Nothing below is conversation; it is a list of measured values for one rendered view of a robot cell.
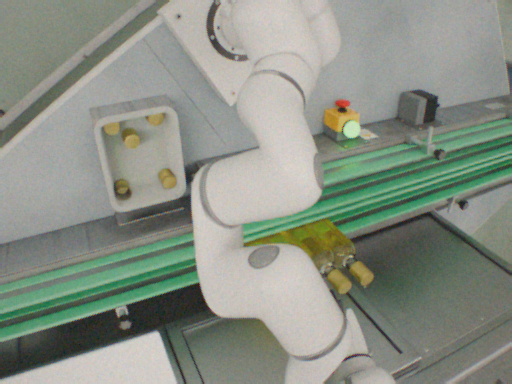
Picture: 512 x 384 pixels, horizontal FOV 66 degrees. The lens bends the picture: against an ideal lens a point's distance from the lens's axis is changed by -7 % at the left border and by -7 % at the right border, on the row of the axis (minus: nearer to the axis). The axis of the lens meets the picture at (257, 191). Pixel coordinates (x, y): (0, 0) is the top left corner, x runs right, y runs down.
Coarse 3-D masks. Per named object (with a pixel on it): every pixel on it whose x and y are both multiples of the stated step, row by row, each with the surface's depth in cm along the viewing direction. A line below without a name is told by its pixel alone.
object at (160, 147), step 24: (120, 120) 83; (144, 120) 92; (168, 120) 90; (120, 144) 92; (144, 144) 95; (168, 144) 96; (120, 168) 95; (144, 168) 97; (144, 192) 97; (168, 192) 97
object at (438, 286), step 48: (384, 240) 125; (432, 240) 124; (192, 288) 110; (384, 288) 108; (432, 288) 107; (480, 288) 106; (48, 336) 96; (96, 336) 96; (432, 336) 94; (480, 336) 89
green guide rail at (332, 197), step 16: (496, 144) 130; (432, 160) 121; (448, 160) 122; (464, 160) 121; (480, 160) 121; (368, 176) 114; (384, 176) 114; (400, 176) 114; (416, 176) 113; (432, 176) 114; (336, 192) 108; (352, 192) 107; (368, 192) 107; (384, 192) 108; (320, 208) 101; (256, 224) 96; (272, 224) 96
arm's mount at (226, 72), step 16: (176, 0) 82; (192, 0) 81; (208, 0) 82; (160, 16) 84; (176, 16) 80; (192, 16) 82; (208, 16) 83; (176, 32) 82; (192, 32) 83; (208, 32) 85; (192, 48) 85; (208, 48) 86; (208, 64) 88; (224, 64) 89; (240, 64) 91; (208, 80) 93; (224, 80) 91; (240, 80) 92; (224, 96) 92
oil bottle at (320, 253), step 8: (288, 232) 100; (296, 232) 99; (304, 232) 99; (312, 232) 99; (296, 240) 97; (304, 240) 96; (312, 240) 96; (320, 240) 96; (304, 248) 94; (312, 248) 94; (320, 248) 94; (328, 248) 94; (312, 256) 92; (320, 256) 91; (328, 256) 92; (320, 264) 91; (320, 272) 92
